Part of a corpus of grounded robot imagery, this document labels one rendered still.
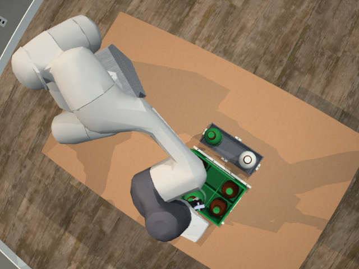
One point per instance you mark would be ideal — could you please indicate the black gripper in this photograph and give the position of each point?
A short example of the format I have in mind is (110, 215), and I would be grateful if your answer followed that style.
(197, 205)

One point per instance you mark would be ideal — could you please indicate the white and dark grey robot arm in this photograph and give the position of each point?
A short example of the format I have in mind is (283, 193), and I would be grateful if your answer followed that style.
(78, 81)

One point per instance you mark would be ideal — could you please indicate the green bottle crate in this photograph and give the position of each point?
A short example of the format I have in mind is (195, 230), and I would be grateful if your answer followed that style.
(215, 177)

